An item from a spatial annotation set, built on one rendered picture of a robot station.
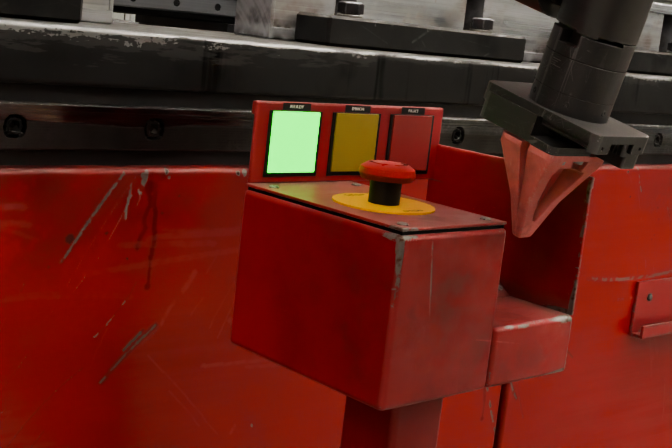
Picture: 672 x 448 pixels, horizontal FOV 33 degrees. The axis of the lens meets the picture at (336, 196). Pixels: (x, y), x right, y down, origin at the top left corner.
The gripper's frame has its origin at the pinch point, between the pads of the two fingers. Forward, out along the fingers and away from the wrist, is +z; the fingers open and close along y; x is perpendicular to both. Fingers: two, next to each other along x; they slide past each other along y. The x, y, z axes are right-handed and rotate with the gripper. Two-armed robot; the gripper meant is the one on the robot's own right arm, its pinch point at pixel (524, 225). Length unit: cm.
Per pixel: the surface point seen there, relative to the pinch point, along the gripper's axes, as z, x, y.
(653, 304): 24, -63, 20
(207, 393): 27.1, 5.5, 21.7
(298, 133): -1.2, 10.9, 13.9
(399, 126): -1.9, 0.3, 14.1
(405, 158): 0.6, -0.8, 13.4
